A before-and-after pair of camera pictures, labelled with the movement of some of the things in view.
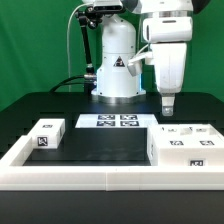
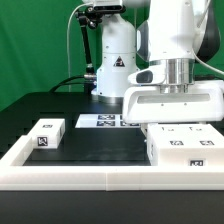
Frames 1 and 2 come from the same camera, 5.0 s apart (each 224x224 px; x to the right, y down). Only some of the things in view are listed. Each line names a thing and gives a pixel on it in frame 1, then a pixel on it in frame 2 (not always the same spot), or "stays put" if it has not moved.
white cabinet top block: x=48 y=133 stays put
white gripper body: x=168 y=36 → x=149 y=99
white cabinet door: x=202 y=136 stays put
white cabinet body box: x=199 y=144 stays put
